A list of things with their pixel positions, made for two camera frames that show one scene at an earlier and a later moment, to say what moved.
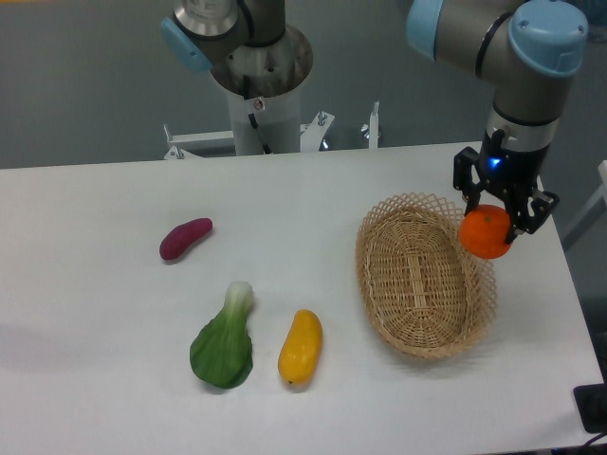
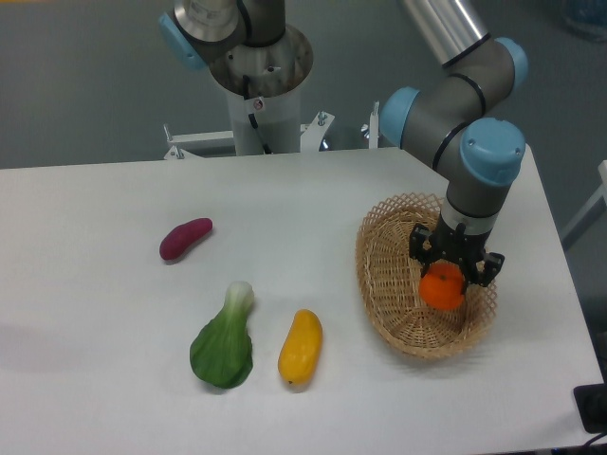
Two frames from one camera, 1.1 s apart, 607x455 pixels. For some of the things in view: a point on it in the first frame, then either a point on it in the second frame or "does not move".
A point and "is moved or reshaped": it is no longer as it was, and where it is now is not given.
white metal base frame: [313, 136] does not move
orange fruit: [483, 231] is moved or reshaped
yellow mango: [301, 351] does not move
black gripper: [512, 169] -> [457, 245]
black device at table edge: [592, 404] does not move
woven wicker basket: [422, 292] does not move
